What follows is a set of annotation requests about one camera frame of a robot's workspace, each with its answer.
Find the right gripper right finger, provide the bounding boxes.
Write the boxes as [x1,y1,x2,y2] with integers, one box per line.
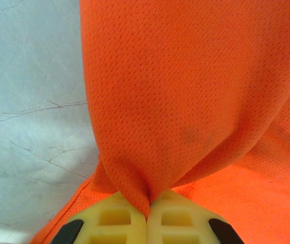
[147,190,244,244]

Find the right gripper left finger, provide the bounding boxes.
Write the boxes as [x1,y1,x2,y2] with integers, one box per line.
[52,192,149,244]

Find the orange mesh t-shirt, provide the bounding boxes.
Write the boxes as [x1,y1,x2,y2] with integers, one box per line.
[29,0,290,244]

